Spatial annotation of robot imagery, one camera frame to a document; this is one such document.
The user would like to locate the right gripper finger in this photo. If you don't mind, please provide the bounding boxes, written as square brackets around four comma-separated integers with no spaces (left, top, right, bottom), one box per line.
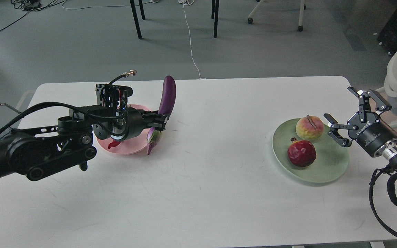
[323,113,357,147]
[347,86,392,117]

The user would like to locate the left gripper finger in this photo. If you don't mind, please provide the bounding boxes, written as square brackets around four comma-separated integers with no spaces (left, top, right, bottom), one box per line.
[143,121,167,132]
[142,111,171,121]

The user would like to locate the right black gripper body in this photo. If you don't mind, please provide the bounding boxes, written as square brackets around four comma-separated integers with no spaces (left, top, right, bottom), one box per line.
[347,112,397,157]

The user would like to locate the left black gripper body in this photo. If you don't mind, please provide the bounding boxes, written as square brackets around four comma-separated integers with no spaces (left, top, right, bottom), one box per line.
[114,108,146,141]

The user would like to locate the red chili pepper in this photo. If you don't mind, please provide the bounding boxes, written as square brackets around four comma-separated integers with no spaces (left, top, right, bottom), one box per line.
[108,140,121,149]

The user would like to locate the purple eggplant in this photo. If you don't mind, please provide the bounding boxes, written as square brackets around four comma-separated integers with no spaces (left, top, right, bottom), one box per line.
[146,75,176,155]

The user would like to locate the yellow red peach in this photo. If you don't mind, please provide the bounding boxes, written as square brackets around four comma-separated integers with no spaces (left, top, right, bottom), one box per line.
[295,115,325,140]

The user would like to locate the dark red pomegranate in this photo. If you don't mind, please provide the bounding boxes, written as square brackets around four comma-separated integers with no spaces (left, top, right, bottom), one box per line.
[287,137,317,167]

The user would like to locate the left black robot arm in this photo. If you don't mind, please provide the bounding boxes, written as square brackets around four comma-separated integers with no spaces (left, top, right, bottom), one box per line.
[0,70,176,182]

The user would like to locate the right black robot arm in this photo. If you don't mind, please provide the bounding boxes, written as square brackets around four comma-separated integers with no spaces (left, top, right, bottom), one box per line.
[324,86,397,238]

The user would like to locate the pink plate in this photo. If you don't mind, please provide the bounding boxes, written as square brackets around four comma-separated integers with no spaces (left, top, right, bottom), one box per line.
[96,105,150,155]

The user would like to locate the green plate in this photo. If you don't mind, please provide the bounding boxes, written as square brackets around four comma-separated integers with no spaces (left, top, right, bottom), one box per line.
[271,119,349,185]

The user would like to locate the black table legs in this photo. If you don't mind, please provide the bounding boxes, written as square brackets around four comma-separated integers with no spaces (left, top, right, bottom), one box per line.
[130,0,220,40]

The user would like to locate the white chair base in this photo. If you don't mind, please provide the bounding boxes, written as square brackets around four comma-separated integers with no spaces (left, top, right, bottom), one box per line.
[246,0,307,32]

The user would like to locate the white floor cable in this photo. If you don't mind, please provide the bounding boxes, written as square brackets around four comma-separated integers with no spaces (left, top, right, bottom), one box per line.
[179,0,206,80]

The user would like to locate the black floor cables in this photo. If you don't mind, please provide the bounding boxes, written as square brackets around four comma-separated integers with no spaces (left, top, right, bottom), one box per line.
[0,0,64,42]

